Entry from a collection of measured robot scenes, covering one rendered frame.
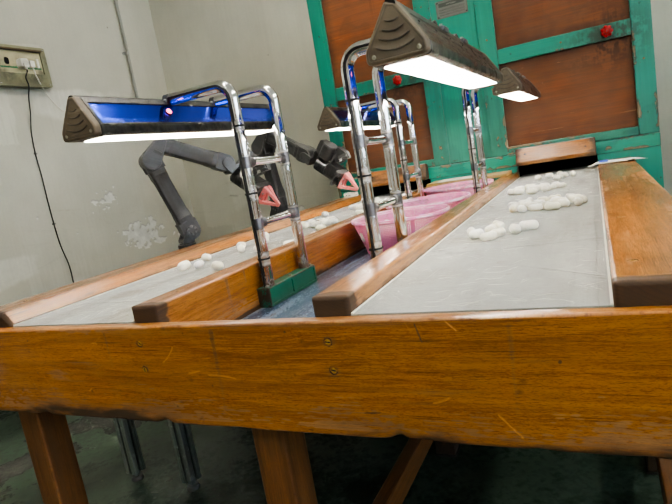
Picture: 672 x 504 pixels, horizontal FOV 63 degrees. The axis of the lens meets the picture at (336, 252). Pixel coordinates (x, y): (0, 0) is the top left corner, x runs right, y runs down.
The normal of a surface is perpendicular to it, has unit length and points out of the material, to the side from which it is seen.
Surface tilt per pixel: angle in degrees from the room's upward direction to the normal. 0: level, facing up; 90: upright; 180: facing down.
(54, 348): 90
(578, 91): 90
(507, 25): 90
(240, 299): 90
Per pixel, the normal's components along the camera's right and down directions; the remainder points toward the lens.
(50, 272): 0.88, -0.07
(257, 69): -0.44, 0.22
